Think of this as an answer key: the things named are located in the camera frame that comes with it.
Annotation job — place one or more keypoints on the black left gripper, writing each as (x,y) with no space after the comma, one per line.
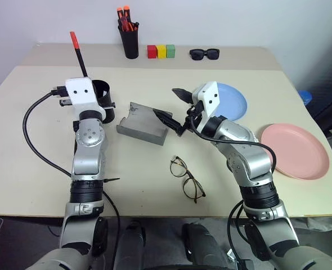
(65,102)

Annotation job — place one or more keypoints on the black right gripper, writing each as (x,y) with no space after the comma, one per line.
(189,118)

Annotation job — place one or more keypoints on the black marker with orange cap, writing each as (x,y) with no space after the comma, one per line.
(81,63)

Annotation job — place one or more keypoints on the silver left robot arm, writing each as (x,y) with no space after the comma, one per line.
(86,157)

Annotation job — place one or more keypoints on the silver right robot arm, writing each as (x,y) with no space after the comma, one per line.
(247,163)

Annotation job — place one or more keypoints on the black plastic cup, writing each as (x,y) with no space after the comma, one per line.
(105,92)

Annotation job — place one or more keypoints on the blue plate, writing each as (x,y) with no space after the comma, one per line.
(232,102)

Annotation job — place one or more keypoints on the green wooden block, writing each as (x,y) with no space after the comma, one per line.
(170,51)

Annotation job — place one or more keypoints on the yellow wooden block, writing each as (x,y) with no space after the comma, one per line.
(161,51)

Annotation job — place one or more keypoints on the red wooden block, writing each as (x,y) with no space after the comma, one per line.
(152,51)

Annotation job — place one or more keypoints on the black sunglasses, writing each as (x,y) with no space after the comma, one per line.
(204,54)

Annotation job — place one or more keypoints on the tortoiseshell round eyeglasses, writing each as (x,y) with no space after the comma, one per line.
(187,180)

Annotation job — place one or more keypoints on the tall black pen holder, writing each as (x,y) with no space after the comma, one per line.
(130,43)

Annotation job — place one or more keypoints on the thin black pointed pen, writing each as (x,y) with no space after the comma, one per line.
(112,179)

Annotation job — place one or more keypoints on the black-capped marker in holder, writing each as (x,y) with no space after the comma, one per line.
(136,26)

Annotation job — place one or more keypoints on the orange-capped marker in holder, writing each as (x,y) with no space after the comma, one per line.
(119,15)
(126,12)

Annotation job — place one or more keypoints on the pink plate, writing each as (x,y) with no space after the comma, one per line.
(295,152)

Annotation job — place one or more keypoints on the blue round object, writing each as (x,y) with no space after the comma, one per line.
(305,97)

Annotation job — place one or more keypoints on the dark rounded shape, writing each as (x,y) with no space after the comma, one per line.
(202,244)

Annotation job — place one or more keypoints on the dark textured panel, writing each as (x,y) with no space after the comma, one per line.
(330,84)

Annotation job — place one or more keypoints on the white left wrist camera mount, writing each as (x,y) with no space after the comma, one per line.
(81,94)

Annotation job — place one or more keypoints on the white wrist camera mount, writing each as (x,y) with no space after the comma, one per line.
(208,98)
(81,94)

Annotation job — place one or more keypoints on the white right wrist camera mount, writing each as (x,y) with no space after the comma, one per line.
(208,98)

